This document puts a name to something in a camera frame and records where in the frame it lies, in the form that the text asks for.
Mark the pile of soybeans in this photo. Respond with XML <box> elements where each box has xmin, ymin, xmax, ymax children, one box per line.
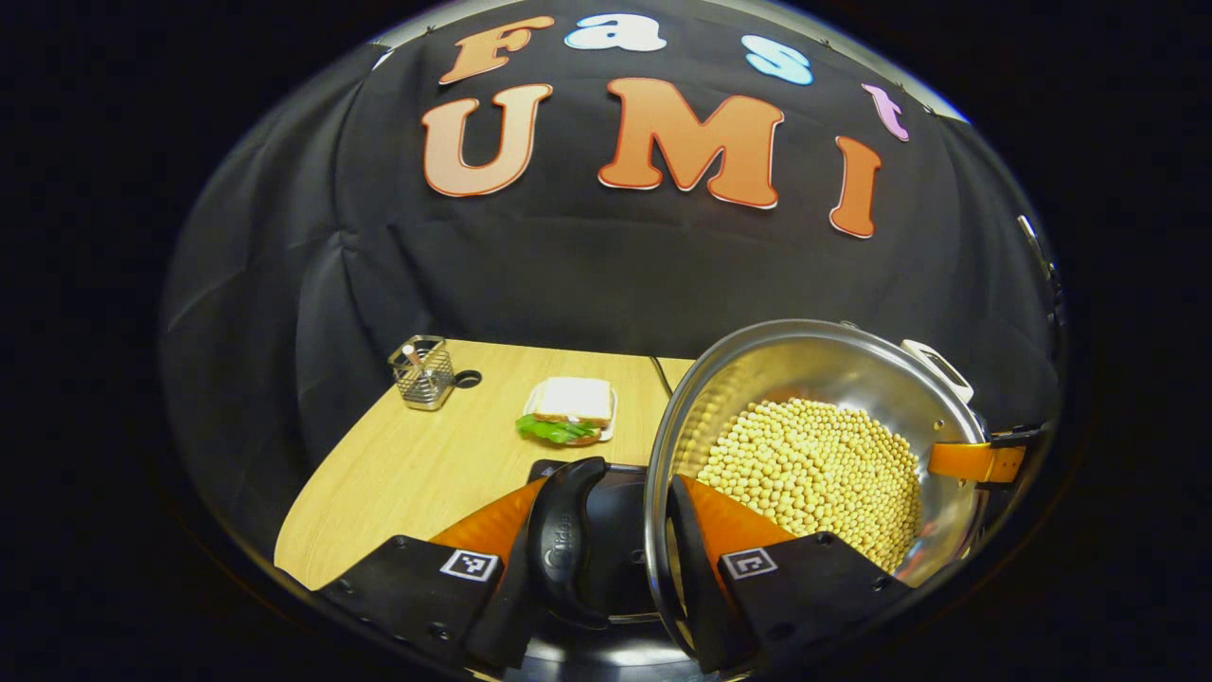
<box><xmin>696</xmin><ymin>398</ymin><xmax>922</xmax><ymax>574</ymax></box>

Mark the steel pot with black handles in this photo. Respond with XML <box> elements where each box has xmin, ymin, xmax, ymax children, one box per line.
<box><xmin>526</xmin><ymin>319</ymin><xmax>990</xmax><ymax>682</ymax></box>

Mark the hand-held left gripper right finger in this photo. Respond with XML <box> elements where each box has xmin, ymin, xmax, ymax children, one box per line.
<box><xmin>668</xmin><ymin>474</ymin><xmax>915</xmax><ymax>675</ymax></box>

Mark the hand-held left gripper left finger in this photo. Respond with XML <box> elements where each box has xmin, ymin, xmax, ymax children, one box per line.
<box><xmin>317</xmin><ymin>474</ymin><xmax>550</xmax><ymax>672</ymax></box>

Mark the black induction cooktop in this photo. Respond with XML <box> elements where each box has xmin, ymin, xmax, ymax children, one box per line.
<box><xmin>526</xmin><ymin>459</ymin><xmax>664</xmax><ymax>621</ymax></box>

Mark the small wire mesh basket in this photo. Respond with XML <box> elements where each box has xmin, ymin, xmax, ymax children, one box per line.
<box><xmin>388</xmin><ymin>334</ymin><xmax>457</xmax><ymax>411</ymax></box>

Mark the sandwich with lettuce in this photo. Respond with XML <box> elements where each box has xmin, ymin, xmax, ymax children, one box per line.
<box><xmin>516</xmin><ymin>377</ymin><xmax>615</xmax><ymax>446</ymax></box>

